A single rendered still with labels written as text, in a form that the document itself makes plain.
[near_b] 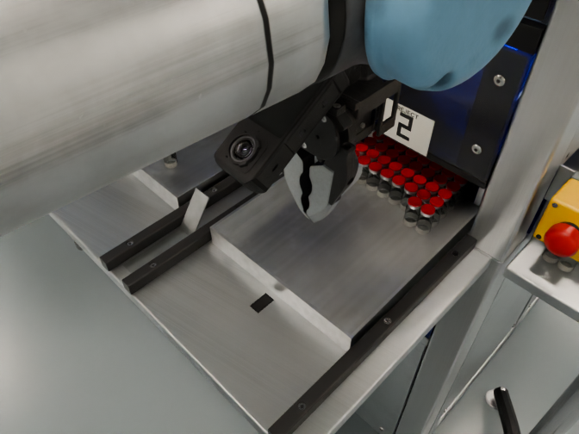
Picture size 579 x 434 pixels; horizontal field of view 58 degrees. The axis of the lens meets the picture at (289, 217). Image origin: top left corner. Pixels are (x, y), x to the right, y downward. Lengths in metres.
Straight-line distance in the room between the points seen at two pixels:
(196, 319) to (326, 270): 0.19
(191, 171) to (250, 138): 0.51
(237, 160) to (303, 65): 0.23
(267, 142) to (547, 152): 0.38
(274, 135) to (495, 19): 0.22
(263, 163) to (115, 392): 1.38
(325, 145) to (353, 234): 0.37
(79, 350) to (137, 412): 0.30
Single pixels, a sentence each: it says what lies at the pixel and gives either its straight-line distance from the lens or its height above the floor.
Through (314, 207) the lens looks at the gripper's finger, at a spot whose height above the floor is 1.12.
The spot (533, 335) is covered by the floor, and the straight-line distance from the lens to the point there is 1.88.
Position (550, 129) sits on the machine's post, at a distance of 0.66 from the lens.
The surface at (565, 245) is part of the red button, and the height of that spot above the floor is 1.00.
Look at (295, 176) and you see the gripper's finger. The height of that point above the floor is 1.14.
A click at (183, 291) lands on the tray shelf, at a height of 0.88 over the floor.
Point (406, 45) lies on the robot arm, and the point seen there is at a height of 1.38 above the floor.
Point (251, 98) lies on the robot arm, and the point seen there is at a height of 1.37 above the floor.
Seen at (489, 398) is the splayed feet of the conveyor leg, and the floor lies 0.01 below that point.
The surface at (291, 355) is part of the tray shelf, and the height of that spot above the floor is 0.88.
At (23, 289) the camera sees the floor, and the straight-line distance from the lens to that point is 2.02.
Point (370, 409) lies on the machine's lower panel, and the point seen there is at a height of 0.17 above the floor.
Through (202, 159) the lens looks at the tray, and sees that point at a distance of 0.92.
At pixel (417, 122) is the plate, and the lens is 0.75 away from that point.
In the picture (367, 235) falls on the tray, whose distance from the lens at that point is 0.79.
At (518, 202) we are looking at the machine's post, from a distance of 0.73.
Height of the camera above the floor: 1.46
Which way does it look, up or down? 46 degrees down
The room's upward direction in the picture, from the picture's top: straight up
